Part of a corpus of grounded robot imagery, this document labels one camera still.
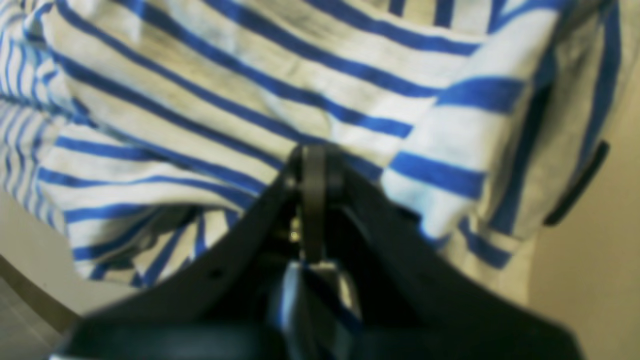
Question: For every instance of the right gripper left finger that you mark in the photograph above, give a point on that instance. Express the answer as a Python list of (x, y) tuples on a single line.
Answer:
[(226, 304)]

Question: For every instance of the blue white striped T-shirt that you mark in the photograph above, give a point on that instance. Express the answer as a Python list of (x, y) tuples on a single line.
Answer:
[(144, 130)]

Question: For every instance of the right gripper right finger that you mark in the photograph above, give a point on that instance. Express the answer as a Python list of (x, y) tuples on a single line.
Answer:
[(414, 306)]

